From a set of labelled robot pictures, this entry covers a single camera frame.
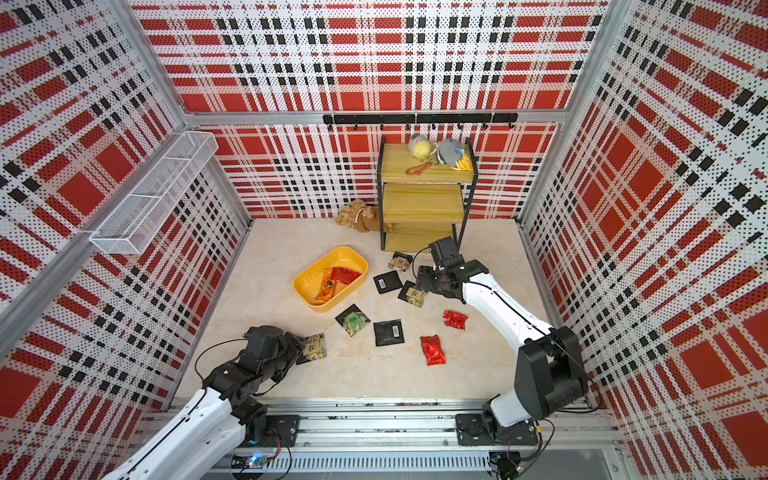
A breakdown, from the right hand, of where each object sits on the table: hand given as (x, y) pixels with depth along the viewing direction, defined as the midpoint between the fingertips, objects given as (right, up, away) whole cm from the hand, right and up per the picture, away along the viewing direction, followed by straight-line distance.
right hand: (432, 280), depth 86 cm
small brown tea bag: (-9, +5, +22) cm, 24 cm away
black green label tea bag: (-25, -13, +7) cm, 29 cm away
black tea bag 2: (-13, -17, +5) cm, 22 cm away
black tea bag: (-14, -2, +16) cm, 21 cm away
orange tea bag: (-34, -4, +14) cm, 37 cm away
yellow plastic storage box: (-42, -2, +15) cm, 44 cm away
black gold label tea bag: (-5, -6, +13) cm, 16 cm away
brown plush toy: (-25, +22, +25) cm, 42 cm away
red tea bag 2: (+7, -13, +5) cm, 15 cm away
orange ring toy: (-4, +33, +2) cm, 33 cm away
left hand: (-36, -19, -2) cm, 41 cm away
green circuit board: (-45, -41, -17) cm, 63 cm away
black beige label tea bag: (-35, -20, +2) cm, 40 cm away
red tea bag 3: (0, -20, 0) cm, 20 cm away
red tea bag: (-29, 0, +16) cm, 33 cm away
